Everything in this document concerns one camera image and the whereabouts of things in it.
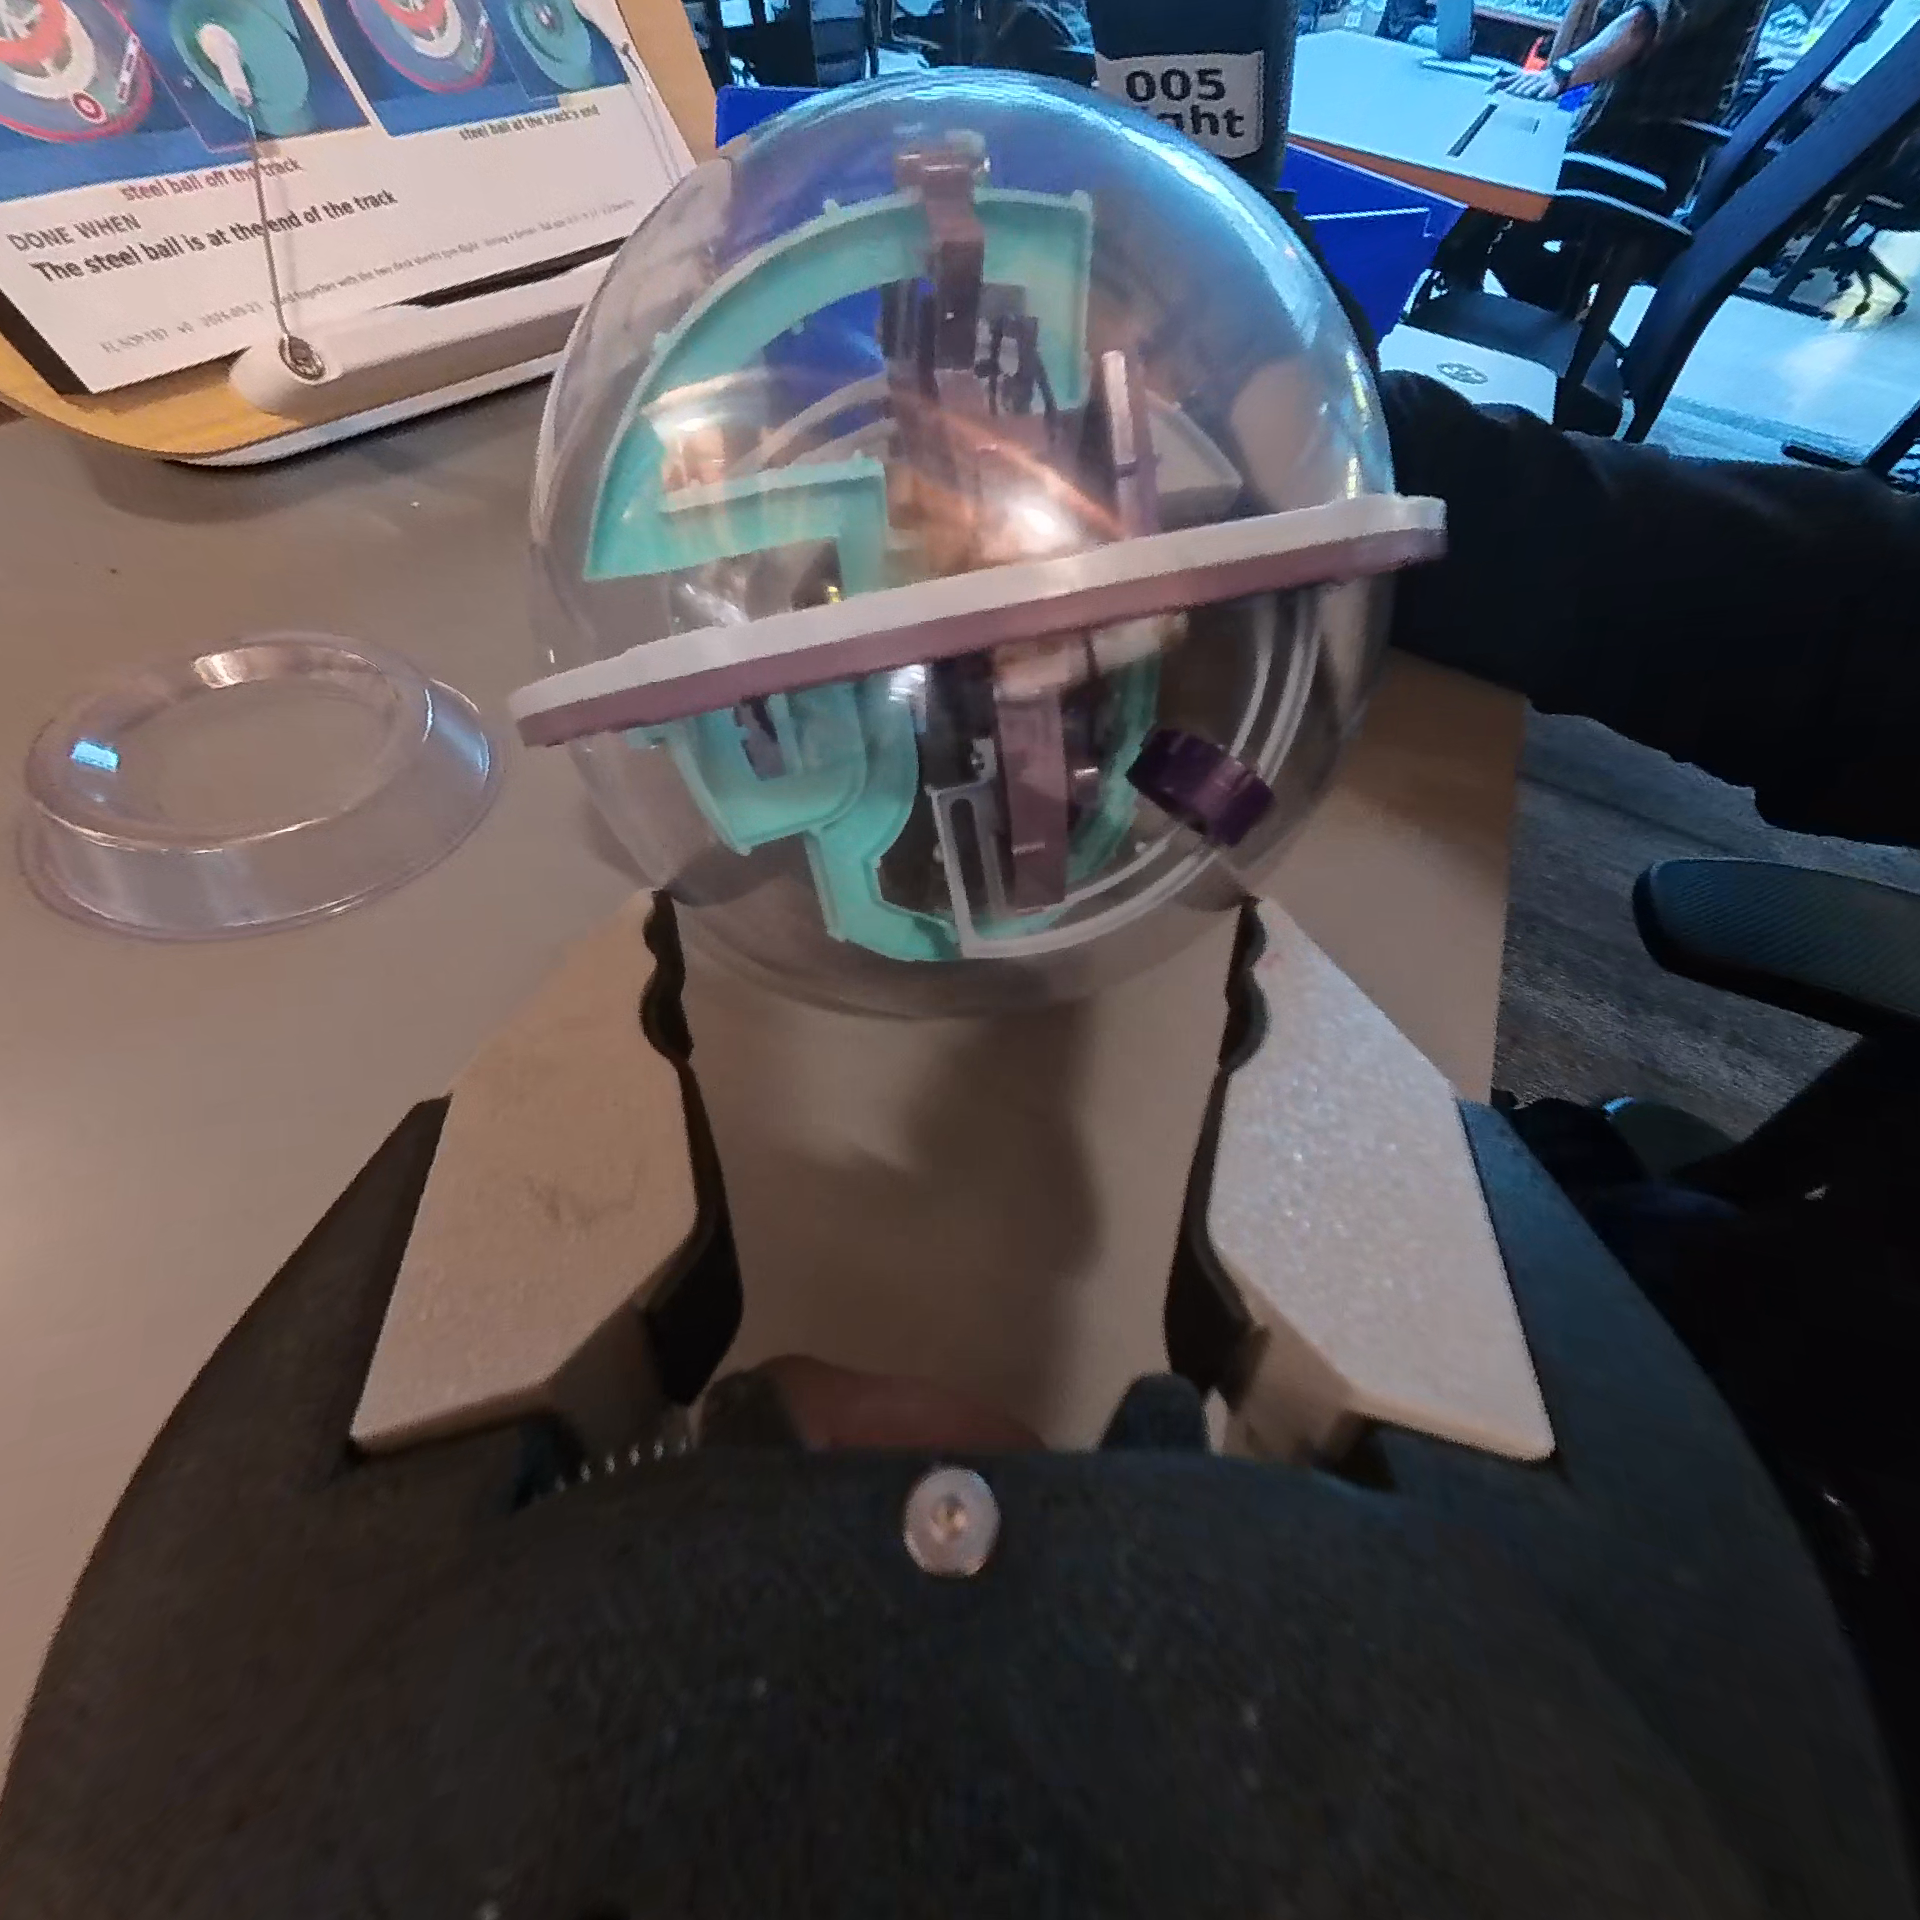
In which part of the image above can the white instruction sheet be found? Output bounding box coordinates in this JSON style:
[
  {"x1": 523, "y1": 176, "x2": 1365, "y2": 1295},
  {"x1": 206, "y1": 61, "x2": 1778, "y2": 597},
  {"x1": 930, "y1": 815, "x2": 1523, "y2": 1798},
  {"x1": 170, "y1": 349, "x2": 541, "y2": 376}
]
[{"x1": 0, "y1": 0, "x2": 708, "y2": 399}]

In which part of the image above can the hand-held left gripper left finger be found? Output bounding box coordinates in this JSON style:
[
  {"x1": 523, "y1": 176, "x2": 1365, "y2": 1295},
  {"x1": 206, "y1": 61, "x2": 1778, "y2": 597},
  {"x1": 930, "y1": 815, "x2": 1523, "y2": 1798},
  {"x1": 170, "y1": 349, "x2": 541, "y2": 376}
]
[{"x1": 349, "y1": 890, "x2": 747, "y2": 1457}]

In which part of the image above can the black office chair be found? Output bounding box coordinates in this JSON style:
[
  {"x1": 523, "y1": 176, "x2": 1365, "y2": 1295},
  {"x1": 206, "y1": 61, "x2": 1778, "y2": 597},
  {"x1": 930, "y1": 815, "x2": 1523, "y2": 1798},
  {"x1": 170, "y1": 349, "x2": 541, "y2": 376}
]
[
  {"x1": 1561, "y1": 126, "x2": 1920, "y2": 450},
  {"x1": 1632, "y1": 861, "x2": 1920, "y2": 1167}
]

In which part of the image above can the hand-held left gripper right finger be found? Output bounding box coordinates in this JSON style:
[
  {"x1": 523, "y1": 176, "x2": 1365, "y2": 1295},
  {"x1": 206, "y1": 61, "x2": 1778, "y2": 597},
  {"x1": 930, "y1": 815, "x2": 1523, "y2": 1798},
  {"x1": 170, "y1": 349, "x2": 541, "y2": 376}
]
[{"x1": 1163, "y1": 895, "x2": 1556, "y2": 1461}]

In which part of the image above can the clear plastic maze ball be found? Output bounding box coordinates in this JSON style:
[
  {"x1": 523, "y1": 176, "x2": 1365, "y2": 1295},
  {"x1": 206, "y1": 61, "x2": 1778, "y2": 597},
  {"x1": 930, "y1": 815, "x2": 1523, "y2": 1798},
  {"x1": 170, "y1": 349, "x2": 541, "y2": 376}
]
[{"x1": 512, "y1": 106, "x2": 1448, "y2": 1022}]

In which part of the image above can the white tether with steel cable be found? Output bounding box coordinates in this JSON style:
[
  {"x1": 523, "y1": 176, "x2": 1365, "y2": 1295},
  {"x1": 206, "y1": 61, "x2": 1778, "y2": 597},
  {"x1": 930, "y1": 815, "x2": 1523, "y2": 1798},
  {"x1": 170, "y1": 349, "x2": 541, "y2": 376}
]
[{"x1": 195, "y1": 24, "x2": 344, "y2": 417}]

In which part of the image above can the white desk with orange edge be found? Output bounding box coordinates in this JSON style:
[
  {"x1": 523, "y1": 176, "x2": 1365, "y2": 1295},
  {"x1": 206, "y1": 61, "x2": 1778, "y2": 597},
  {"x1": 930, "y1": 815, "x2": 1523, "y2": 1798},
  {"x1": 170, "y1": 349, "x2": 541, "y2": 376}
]
[{"x1": 1290, "y1": 30, "x2": 1596, "y2": 228}]

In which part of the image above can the clear plastic ring stand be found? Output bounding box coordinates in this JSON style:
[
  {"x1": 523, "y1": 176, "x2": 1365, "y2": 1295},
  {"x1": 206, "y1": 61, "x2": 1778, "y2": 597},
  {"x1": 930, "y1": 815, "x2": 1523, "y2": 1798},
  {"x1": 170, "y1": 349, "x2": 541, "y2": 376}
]
[{"x1": 23, "y1": 631, "x2": 505, "y2": 940}]

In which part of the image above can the person's right forearm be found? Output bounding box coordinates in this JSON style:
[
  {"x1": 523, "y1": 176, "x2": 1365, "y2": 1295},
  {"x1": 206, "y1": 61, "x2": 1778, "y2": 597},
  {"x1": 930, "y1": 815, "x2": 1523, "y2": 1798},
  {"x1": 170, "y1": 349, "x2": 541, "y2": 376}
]
[{"x1": 1357, "y1": 364, "x2": 1920, "y2": 843}]

